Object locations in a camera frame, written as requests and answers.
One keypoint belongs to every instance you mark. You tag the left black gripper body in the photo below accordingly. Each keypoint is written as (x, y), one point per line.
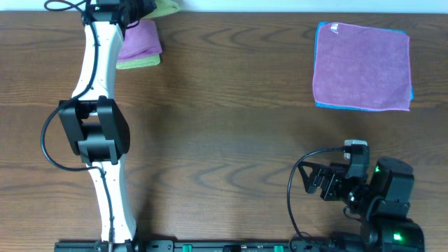
(141, 5)

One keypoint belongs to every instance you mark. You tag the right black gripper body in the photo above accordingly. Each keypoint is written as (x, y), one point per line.
(326, 180)

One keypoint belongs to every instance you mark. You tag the green microfiber cloth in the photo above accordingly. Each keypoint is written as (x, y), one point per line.
(164, 8)

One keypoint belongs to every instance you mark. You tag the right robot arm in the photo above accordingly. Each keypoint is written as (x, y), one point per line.
(379, 202)

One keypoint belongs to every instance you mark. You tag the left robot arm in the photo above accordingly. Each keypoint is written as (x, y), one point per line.
(95, 127)

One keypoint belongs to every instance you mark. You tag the folded purple cloth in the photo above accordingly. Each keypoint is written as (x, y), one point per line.
(140, 42)

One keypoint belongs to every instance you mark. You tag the folded green cloth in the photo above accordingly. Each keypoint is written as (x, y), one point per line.
(150, 61)

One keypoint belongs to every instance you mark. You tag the flat purple cloth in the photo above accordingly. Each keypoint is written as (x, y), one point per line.
(362, 66)

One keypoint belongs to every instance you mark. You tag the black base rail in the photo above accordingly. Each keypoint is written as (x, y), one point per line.
(203, 246)

